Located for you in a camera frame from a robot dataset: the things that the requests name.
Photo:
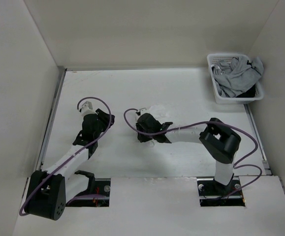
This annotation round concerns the white plastic laundry basket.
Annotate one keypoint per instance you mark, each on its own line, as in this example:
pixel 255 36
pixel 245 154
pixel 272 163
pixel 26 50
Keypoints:
pixel 212 59

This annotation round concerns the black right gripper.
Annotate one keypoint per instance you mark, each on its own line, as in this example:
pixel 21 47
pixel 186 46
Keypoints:
pixel 142 138

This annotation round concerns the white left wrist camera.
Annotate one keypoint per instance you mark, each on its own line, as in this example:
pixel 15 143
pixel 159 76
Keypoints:
pixel 87 109

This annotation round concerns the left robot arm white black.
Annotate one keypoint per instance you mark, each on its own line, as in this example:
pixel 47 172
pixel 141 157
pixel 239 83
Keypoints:
pixel 52 189

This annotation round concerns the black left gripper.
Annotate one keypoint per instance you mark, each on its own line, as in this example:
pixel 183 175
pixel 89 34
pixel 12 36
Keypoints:
pixel 104 118

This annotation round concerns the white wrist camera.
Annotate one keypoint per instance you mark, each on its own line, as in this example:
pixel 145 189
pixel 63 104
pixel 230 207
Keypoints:
pixel 141 111
pixel 87 109

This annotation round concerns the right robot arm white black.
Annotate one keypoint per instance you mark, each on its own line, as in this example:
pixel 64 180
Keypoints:
pixel 221 142

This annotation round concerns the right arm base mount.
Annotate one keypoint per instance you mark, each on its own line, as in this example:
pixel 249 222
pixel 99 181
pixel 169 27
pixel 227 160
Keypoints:
pixel 214 194

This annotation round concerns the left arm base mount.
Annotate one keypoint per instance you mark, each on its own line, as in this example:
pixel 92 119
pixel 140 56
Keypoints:
pixel 100 191

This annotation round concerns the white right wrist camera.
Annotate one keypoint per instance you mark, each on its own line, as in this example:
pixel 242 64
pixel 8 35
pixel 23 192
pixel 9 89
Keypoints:
pixel 141 111

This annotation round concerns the white tank top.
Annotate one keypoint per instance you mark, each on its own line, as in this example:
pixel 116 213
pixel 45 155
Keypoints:
pixel 159 112

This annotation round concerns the grey tank top in basket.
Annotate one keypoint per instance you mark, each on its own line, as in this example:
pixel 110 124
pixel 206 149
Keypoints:
pixel 236 77

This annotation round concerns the black garment in basket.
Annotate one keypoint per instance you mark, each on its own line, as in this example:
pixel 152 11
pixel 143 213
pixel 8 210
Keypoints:
pixel 249 93

